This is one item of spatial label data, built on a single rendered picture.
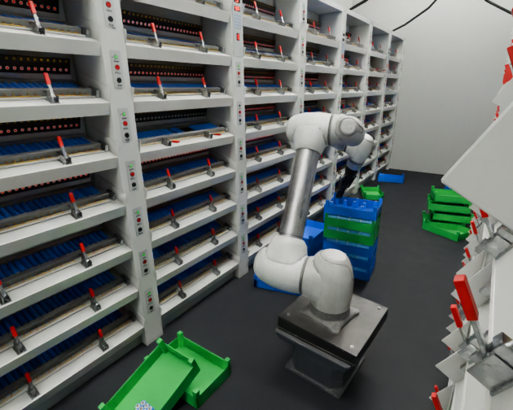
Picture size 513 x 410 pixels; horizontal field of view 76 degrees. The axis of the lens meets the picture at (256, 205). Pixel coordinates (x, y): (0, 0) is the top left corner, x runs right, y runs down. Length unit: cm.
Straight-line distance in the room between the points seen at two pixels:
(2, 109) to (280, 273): 103
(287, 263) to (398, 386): 66
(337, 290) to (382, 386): 47
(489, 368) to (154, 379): 130
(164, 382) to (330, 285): 74
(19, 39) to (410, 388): 178
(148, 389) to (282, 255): 72
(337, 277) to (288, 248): 21
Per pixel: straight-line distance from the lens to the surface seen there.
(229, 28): 183
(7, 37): 122
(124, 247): 148
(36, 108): 123
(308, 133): 141
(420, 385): 163
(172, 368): 149
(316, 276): 126
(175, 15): 185
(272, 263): 131
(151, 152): 144
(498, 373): 34
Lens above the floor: 112
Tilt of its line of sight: 19 degrees down
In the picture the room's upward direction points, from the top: 1 degrees counter-clockwise
